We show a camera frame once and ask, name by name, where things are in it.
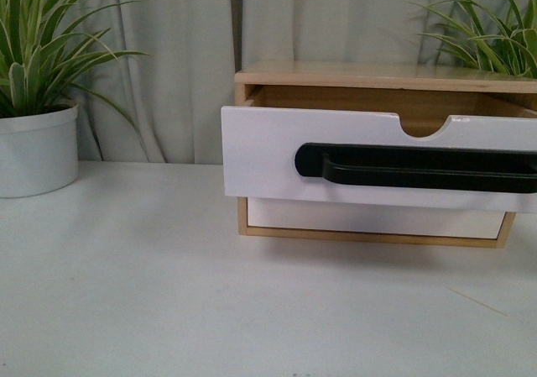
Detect white open upper drawer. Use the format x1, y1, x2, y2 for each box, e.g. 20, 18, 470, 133
222, 86, 536, 212

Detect white closed lower drawer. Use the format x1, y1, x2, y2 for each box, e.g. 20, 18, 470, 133
248, 198, 504, 238

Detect pale grey backdrop curtain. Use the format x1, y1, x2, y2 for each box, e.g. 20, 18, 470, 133
40, 0, 537, 165

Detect white plant pot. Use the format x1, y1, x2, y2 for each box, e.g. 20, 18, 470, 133
1, 105, 78, 198

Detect left green spider plant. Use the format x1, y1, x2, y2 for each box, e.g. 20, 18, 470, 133
1, 0, 136, 121

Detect green spider plant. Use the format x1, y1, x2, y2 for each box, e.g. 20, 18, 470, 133
412, 0, 536, 79
1, 0, 136, 121

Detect right green spider plant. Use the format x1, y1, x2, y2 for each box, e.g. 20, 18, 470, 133
412, 0, 536, 79

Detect black drawer handle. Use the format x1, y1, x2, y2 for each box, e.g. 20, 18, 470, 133
295, 143, 536, 194

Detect wooden drawer cabinet frame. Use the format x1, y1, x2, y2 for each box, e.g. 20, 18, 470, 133
231, 61, 536, 248

